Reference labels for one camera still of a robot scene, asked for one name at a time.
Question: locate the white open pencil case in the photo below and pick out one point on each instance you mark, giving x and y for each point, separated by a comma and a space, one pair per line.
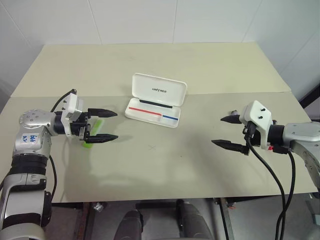
160, 87

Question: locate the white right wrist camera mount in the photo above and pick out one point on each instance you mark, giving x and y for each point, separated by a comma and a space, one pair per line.
257, 112

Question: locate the green plastic ruler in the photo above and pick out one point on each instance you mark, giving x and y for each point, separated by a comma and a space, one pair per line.
97, 126

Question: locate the red pen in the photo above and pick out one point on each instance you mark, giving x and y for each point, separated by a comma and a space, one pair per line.
145, 111

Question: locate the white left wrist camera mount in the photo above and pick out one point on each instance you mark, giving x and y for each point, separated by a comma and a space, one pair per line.
71, 105

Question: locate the dark rounded shape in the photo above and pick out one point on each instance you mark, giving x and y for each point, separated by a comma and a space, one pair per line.
130, 225
195, 222

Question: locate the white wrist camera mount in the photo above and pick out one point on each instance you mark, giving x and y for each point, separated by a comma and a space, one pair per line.
257, 112
71, 105

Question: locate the black furniture frame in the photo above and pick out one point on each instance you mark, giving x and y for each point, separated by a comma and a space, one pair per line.
311, 96

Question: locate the metal table frame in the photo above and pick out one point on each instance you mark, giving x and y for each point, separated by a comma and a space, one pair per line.
226, 220

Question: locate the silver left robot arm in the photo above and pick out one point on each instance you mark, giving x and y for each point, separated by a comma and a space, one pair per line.
30, 120

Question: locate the blue pen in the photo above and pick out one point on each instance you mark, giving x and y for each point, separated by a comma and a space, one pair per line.
171, 118

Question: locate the black pen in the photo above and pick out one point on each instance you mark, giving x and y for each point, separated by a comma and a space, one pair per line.
156, 103

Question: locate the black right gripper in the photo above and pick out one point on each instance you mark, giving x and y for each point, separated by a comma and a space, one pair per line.
256, 140

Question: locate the small red block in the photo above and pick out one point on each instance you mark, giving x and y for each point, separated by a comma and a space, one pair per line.
270, 148

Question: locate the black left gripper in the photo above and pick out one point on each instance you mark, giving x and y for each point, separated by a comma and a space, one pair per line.
80, 125

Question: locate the small clear plastic piece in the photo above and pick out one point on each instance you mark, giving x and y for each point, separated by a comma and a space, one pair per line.
98, 206

